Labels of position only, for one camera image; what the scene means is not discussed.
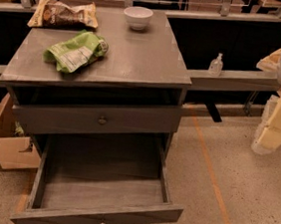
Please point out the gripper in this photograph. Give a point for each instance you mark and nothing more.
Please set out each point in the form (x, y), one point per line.
(269, 136)

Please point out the green rice chip bag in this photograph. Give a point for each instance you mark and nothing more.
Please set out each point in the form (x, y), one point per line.
(82, 50)

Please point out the grey middle drawer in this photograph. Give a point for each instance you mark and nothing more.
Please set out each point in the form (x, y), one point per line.
(97, 119)

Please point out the grey wooden drawer cabinet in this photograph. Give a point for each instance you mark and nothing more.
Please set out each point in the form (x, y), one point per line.
(131, 73)

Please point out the open grey bottom drawer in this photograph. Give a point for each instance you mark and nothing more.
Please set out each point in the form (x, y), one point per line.
(101, 179)

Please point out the brown chip bag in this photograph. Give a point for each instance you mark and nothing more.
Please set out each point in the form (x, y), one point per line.
(54, 14)

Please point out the clear sanitizer pump bottle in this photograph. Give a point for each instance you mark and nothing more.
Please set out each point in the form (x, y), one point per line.
(215, 67)

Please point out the grey metal railing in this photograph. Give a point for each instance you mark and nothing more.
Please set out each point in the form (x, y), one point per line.
(184, 32)

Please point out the white ceramic bowl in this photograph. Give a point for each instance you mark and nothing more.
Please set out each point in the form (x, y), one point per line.
(138, 17)

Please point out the cardboard box left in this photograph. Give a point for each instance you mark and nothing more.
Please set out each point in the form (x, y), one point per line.
(16, 151)

